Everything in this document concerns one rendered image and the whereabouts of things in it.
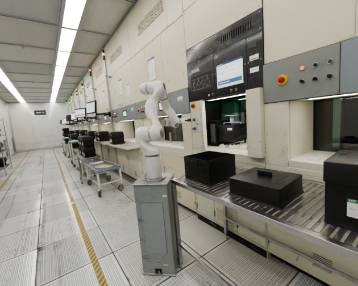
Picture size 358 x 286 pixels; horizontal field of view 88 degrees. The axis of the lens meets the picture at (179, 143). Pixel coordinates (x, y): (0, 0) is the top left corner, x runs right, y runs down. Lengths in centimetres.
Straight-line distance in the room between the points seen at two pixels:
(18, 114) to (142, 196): 1373
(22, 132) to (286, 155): 1441
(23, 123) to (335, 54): 1465
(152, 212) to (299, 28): 159
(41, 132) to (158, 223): 1364
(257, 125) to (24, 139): 1422
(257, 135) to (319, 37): 68
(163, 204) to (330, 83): 130
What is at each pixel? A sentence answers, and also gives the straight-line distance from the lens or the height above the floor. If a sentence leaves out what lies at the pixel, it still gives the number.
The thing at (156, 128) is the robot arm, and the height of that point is 116.
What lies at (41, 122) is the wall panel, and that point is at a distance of 1481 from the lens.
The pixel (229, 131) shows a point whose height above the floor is 105.
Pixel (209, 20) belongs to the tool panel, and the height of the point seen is 209.
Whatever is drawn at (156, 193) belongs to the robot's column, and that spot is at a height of 68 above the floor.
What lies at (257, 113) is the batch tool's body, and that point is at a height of 121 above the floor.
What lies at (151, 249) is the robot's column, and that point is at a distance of 169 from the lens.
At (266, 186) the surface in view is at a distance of 102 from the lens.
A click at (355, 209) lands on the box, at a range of 94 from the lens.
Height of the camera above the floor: 122
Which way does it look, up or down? 7 degrees down
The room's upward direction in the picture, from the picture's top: 5 degrees counter-clockwise
